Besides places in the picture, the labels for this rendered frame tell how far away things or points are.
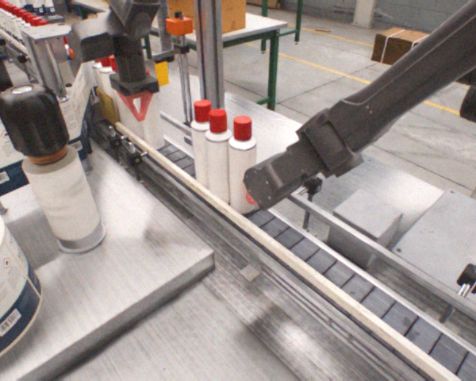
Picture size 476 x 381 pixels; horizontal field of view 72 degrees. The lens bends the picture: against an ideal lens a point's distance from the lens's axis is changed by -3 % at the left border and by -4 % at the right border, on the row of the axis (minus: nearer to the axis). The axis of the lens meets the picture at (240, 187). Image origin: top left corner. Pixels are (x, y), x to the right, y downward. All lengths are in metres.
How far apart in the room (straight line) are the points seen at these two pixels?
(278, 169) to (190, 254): 0.27
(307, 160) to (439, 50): 0.21
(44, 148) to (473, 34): 0.53
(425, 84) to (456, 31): 0.05
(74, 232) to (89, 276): 0.08
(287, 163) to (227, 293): 0.29
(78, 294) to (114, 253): 0.10
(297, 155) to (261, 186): 0.06
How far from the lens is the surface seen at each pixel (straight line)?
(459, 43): 0.35
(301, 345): 0.60
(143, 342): 0.61
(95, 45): 0.68
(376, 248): 0.57
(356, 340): 0.59
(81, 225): 0.65
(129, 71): 0.73
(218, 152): 0.64
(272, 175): 0.44
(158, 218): 0.71
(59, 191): 0.60
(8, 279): 0.57
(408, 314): 0.61
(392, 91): 0.38
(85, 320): 0.60
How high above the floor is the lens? 1.36
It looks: 39 degrees down
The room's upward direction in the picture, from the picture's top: straight up
